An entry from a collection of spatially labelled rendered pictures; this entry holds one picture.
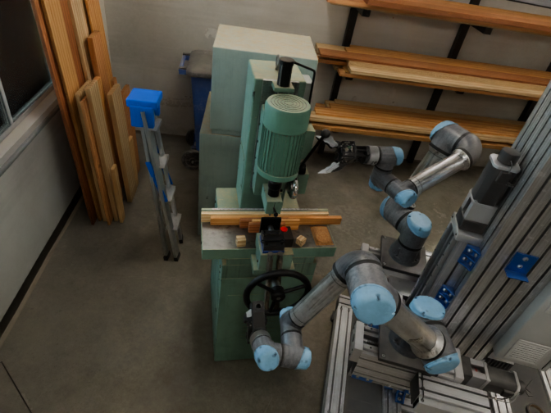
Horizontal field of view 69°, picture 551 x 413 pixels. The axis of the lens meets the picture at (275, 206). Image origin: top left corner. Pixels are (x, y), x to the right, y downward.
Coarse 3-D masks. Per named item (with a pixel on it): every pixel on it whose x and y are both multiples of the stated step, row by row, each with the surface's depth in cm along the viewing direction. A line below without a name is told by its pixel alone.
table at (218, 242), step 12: (204, 228) 178; (216, 228) 179; (228, 228) 180; (240, 228) 181; (300, 228) 187; (204, 240) 172; (216, 240) 173; (228, 240) 174; (252, 240) 176; (312, 240) 181; (204, 252) 169; (216, 252) 170; (228, 252) 171; (240, 252) 172; (252, 252) 173; (300, 252) 178; (312, 252) 180; (324, 252) 181; (252, 264) 170
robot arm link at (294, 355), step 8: (288, 336) 137; (296, 336) 137; (288, 344) 134; (296, 344) 134; (288, 352) 131; (296, 352) 132; (304, 352) 133; (288, 360) 130; (296, 360) 131; (304, 360) 132; (296, 368) 132; (304, 368) 132
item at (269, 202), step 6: (264, 186) 180; (264, 192) 177; (264, 198) 177; (270, 198) 173; (276, 198) 174; (264, 204) 177; (270, 204) 172; (276, 204) 173; (270, 210) 174; (276, 210) 175
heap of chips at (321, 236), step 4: (312, 228) 186; (316, 228) 185; (320, 228) 185; (324, 228) 185; (312, 232) 185; (316, 232) 183; (320, 232) 182; (324, 232) 183; (328, 232) 185; (316, 236) 181; (320, 236) 181; (324, 236) 181; (328, 236) 182; (316, 240) 180; (320, 240) 180; (324, 240) 180; (328, 240) 180; (316, 244) 179; (320, 244) 180; (324, 244) 180; (328, 244) 180; (332, 244) 181
